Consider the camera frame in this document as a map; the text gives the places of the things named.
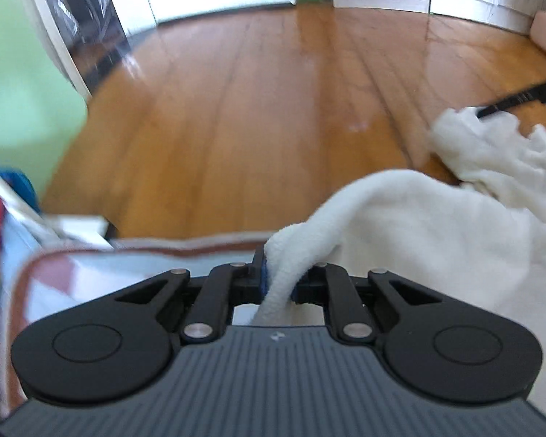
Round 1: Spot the dark glass door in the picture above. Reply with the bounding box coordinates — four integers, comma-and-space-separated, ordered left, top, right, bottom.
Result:
39, 0, 135, 89

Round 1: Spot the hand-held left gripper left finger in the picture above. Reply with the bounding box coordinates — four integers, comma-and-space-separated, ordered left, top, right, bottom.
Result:
114, 245, 269, 346

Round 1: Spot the white flat box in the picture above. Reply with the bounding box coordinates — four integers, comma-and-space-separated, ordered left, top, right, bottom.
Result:
45, 216, 111, 243

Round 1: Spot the white fleece garment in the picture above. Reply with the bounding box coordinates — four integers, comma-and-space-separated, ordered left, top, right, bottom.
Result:
255, 107, 546, 422

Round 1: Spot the beige bag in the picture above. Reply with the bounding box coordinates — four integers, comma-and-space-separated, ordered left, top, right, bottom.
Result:
529, 9, 546, 61

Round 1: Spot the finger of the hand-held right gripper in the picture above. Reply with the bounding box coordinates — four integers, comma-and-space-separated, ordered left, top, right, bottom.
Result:
477, 76, 546, 120

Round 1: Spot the colourful printed fabric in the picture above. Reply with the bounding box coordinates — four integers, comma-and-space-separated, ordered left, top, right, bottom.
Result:
0, 146, 43, 247

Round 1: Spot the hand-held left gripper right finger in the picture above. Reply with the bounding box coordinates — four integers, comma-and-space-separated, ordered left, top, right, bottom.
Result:
291, 261, 443, 343

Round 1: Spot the checked rug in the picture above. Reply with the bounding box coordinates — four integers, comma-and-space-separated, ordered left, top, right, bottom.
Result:
0, 232, 274, 420

